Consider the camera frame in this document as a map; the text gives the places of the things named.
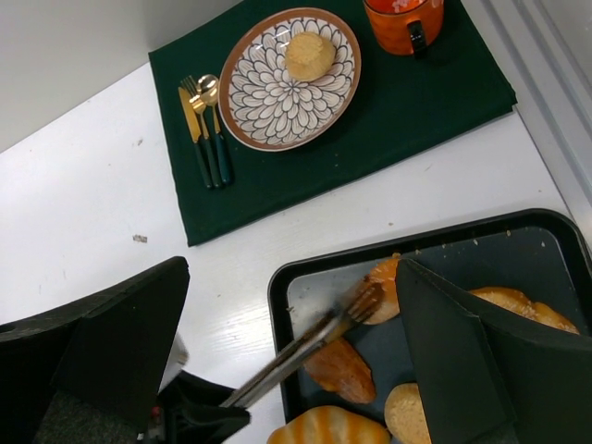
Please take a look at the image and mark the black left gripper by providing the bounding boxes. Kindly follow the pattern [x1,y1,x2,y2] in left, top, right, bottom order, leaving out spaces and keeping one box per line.
[138,371,251,443]

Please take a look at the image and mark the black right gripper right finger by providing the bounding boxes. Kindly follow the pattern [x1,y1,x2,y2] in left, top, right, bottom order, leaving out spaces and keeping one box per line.
[396,259,591,443]

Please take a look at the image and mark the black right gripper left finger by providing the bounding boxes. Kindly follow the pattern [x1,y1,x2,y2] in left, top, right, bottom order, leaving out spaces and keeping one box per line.
[1,256,190,443]

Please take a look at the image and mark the metal tongs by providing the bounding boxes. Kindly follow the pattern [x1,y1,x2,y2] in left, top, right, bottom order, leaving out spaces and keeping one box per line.
[220,283,384,409]

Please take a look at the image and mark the glazed round sesame bun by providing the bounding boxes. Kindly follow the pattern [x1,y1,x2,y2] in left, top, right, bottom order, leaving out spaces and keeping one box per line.
[364,254,400,325]

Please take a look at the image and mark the brown oblong glazed bread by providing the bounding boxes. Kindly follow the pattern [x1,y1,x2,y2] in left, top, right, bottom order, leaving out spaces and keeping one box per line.
[303,338,376,404]

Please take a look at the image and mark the small pale round bun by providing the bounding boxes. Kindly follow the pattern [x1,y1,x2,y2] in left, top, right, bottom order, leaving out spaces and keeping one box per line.
[285,31,337,82]

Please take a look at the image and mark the striped croissant bread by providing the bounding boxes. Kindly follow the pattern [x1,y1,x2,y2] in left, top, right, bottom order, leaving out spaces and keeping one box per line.
[267,406,391,444]

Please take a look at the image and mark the small flat round bun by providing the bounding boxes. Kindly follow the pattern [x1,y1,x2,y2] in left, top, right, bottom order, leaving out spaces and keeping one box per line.
[384,383,431,444]

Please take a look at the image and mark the dark green cloth placemat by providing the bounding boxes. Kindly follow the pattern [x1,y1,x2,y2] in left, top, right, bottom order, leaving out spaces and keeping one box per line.
[149,1,516,246]

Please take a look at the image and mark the floral patterned ceramic plate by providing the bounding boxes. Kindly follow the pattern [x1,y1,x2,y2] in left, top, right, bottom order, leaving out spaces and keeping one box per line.
[218,7,362,152]

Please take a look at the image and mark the orange mug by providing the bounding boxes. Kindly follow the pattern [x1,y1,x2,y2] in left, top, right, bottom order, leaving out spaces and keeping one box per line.
[363,0,444,58]

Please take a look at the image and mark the large sugared ring bread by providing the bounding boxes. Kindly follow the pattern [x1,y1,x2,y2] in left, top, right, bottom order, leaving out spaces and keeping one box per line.
[470,287,580,335]

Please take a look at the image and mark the gold knife green handle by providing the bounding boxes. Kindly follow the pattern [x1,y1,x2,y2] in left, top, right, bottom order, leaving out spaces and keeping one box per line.
[178,87,214,190]

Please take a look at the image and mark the gold fork green handle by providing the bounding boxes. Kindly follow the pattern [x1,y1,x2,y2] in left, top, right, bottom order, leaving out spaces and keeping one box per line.
[181,75,223,189]

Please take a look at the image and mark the gold spoon green handle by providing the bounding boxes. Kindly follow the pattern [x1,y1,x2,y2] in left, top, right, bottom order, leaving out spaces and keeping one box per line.
[197,74,233,185]

